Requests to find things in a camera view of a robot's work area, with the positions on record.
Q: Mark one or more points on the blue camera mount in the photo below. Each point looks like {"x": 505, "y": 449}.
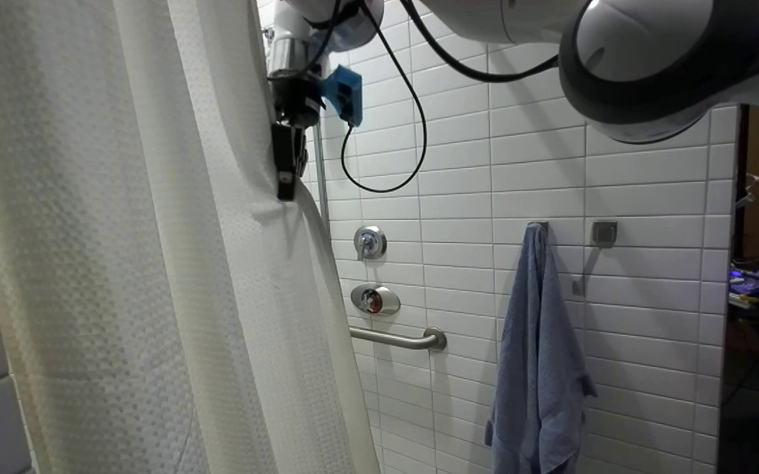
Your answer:
{"x": 345, "y": 95}

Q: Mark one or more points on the white shower curtain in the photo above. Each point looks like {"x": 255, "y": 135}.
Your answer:
{"x": 132, "y": 265}

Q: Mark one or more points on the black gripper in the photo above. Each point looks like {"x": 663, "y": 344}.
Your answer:
{"x": 293, "y": 100}

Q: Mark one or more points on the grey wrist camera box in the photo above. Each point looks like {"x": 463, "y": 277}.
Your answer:
{"x": 285, "y": 52}

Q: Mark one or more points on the blue hanging towel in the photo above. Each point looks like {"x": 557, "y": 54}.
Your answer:
{"x": 538, "y": 369}

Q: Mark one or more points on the long steel grab bar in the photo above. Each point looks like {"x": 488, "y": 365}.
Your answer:
{"x": 403, "y": 339}

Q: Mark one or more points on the round chrome shower valve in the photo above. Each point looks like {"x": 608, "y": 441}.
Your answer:
{"x": 371, "y": 243}

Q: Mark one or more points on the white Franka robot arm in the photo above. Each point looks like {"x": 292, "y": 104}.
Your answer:
{"x": 660, "y": 54}

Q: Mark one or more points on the metal towel hook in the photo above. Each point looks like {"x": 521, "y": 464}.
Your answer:
{"x": 606, "y": 232}

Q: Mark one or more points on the oval chrome shower valve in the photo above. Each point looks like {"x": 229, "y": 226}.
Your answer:
{"x": 376, "y": 302}

